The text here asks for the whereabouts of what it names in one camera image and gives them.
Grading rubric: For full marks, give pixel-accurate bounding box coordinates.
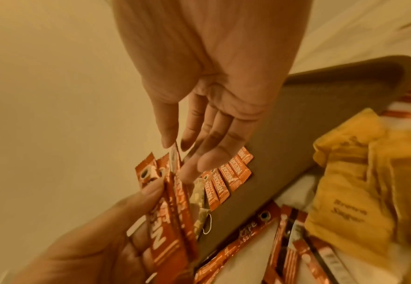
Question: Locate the person's right hand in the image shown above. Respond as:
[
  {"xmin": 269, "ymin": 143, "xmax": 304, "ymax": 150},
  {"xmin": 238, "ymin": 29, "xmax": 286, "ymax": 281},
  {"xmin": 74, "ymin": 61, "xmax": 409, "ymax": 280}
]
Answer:
[{"xmin": 112, "ymin": 0, "xmax": 313, "ymax": 184}]

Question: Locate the person's left hand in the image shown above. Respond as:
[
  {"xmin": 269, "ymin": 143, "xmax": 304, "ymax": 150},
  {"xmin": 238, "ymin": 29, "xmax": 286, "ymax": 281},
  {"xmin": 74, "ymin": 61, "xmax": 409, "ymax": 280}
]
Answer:
[{"xmin": 12, "ymin": 177, "xmax": 167, "ymax": 284}]

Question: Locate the single red coffee stick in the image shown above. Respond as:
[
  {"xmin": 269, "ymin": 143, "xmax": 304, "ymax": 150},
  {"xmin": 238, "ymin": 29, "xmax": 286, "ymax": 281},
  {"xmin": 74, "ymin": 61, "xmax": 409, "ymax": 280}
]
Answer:
[
  {"xmin": 156, "ymin": 144, "xmax": 201, "ymax": 267},
  {"xmin": 135, "ymin": 152, "xmax": 192, "ymax": 284}
]

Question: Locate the neat cluster of tea bags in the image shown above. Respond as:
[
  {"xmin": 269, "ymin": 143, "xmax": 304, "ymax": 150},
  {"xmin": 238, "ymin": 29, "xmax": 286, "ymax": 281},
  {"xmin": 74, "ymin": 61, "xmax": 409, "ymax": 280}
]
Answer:
[{"xmin": 189, "ymin": 177, "xmax": 215, "ymax": 237}]

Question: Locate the dark brown tray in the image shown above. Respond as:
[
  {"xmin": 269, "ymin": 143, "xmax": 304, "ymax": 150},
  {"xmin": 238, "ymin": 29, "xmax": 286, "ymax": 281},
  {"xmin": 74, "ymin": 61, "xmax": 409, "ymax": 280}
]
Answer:
[{"xmin": 191, "ymin": 55, "xmax": 411, "ymax": 262}]

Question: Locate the pile of red Nescafe sachets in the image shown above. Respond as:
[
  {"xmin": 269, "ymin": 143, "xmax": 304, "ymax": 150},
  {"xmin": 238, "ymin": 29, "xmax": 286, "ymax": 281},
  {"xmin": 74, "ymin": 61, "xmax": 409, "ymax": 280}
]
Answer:
[{"xmin": 193, "ymin": 201, "xmax": 353, "ymax": 284}]

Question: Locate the pile of yellow sachets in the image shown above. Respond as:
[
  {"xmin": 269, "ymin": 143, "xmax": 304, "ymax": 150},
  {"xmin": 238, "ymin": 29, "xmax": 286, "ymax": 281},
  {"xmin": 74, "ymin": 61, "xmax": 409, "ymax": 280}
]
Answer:
[{"xmin": 303, "ymin": 108, "xmax": 411, "ymax": 284}]

